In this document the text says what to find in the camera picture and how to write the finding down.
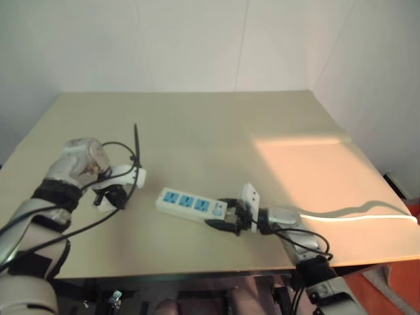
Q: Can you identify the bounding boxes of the black zip tie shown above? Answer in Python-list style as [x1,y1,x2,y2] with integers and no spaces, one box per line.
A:
[131,123,143,173]

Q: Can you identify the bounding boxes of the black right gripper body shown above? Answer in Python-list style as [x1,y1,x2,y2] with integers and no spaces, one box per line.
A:
[225,198,254,238]

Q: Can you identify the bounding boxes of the white power strip cord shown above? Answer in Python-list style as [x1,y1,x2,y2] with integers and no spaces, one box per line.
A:
[299,212,418,225]

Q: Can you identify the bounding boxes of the white charger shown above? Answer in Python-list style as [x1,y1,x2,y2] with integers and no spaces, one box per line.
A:
[95,194,115,214]

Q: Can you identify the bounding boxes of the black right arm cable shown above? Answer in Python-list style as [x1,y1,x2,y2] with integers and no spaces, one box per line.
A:
[270,228,333,315]

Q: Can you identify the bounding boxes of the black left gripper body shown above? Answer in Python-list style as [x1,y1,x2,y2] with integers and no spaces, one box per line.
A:
[106,184,128,211]

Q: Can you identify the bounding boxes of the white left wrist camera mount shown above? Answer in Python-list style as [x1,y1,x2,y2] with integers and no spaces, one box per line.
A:
[89,163,147,192]

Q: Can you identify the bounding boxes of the white power strip blue sockets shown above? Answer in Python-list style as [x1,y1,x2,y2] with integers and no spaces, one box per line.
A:
[154,187,230,225]

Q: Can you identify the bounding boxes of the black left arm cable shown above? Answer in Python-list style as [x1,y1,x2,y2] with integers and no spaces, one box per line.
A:
[0,141,139,265]

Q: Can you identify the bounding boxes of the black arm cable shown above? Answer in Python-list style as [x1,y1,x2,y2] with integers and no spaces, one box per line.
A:
[0,141,139,265]
[270,228,333,315]

